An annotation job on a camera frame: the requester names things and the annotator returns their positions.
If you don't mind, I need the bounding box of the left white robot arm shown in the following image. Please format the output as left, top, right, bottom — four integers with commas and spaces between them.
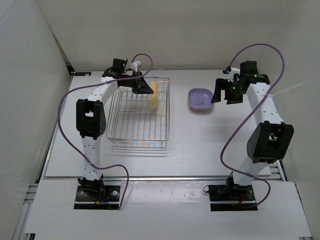
76, 58, 155, 201

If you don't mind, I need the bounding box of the aluminium rail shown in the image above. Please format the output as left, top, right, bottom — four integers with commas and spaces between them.
44, 176, 233, 181

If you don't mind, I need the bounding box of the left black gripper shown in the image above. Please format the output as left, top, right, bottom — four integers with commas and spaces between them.
120, 70, 154, 94

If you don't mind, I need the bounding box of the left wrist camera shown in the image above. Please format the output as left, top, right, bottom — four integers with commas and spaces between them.
131, 60, 142, 73

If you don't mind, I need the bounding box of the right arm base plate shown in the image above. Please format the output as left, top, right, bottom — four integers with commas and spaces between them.
202, 184, 258, 212

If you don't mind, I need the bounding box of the pink panda plate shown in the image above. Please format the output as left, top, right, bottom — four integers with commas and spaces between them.
190, 107, 213, 115

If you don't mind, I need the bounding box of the purple panda plate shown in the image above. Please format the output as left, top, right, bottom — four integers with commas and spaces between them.
188, 88, 214, 108

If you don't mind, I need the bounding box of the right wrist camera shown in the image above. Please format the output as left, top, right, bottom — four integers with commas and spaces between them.
222, 66, 240, 83

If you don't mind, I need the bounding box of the white zip tie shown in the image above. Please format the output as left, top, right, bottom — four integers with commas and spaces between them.
265, 79, 312, 98

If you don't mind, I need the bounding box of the yellow panda plate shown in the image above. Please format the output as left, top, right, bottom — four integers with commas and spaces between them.
189, 105, 213, 113

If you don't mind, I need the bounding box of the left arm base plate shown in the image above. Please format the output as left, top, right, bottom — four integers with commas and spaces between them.
73, 178, 121, 210

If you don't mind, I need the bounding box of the metal wire dish rack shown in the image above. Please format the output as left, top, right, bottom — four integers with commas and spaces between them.
105, 76, 170, 148

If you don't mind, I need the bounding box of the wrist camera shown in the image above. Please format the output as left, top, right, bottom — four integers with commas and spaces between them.
222, 66, 240, 83
131, 60, 142, 73

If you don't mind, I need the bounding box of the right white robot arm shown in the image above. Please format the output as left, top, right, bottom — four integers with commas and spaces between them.
211, 60, 294, 200

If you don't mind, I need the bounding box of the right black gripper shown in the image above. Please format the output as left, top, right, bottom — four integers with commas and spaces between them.
211, 78, 245, 105

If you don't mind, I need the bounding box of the yellow plate in rack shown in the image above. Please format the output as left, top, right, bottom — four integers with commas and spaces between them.
149, 81, 158, 111

